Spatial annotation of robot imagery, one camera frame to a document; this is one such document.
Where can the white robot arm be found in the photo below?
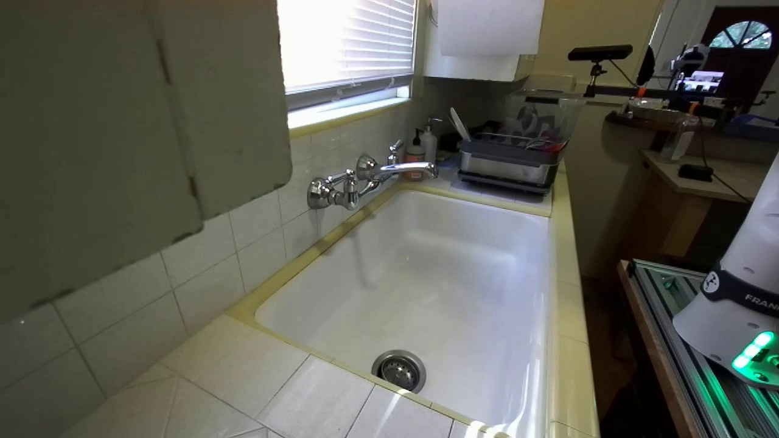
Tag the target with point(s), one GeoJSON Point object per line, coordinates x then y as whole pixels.
{"type": "Point", "coordinates": [750, 275]}

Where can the brown soap dispenser bottle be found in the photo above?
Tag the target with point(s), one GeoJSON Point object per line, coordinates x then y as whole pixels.
{"type": "Point", "coordinates": [414, 160]}

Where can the white porcelain sink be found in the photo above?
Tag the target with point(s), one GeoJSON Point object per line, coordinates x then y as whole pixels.
{"type": "Point", "coordinates": [440, 284]}

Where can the small white bottle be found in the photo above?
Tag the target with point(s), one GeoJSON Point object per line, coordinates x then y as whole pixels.
{"type": "Point", "coordinates": [430, 146]}

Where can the white utensil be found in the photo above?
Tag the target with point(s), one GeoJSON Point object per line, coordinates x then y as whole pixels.
{"type": "Point", "coordinates": [458, 123]}

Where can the grey dish rack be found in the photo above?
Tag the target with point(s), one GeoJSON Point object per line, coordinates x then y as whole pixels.
{"type": "Point", "coordinates": [508, 162]}

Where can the metal sink drain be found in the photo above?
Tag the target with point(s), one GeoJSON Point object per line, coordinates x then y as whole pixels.
{"type": "Point", "coordinates": [398, 372]}

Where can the white upper cabinet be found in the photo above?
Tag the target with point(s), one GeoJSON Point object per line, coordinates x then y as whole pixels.
{"type": "Point", "coordinates": [463, 69]}

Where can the white window blind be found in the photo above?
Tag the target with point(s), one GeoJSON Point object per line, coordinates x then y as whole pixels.
{"type": "Point", "coordinates": [345, 41]}

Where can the clear plastic container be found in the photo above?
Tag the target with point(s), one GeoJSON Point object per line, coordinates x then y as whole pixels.
{"type": "Point", "coordinates": [552, 111]}

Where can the narrow grey cabinet door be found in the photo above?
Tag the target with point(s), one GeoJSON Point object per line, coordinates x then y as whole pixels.
{"type": "Point", "coordinates": [231, 99]}

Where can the small white object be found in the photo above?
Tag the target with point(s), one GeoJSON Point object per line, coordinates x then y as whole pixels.
{"type": "Point", "coordinates": [485, 432]}

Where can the wooden desk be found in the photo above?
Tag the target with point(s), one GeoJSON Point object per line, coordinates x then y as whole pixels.
{"type": "Point", "coordinates": [690, 202]}

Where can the small black device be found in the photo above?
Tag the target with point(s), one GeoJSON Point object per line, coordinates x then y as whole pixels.
{"type": "Point", "coordinates": [695, 171]}

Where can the large grey cabinet door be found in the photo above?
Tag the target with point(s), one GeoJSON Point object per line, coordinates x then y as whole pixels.
{"type": "Point", "coordinates": [80, 146]}

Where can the lit laptop screen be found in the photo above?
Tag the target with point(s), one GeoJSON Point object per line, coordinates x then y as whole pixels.
{"type": "Point", "coordinates": [701, 81]}

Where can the dark door with arched window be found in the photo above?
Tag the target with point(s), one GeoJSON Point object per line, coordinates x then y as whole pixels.
{"type": "Point", "coordinates": [746, 56]}

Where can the chrome wall faucet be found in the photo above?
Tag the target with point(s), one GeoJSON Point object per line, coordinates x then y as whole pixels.
{"type": "Point", "coordinates": [356, 176]}

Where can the black camera bar on stand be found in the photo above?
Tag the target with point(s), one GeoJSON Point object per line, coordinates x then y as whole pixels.
{"type": "Point", "coordinates": [599, 52]}

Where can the metal frame robot table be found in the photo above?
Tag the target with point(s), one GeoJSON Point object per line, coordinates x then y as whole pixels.
{"type": "Point", "coordinates": [690, 356]}

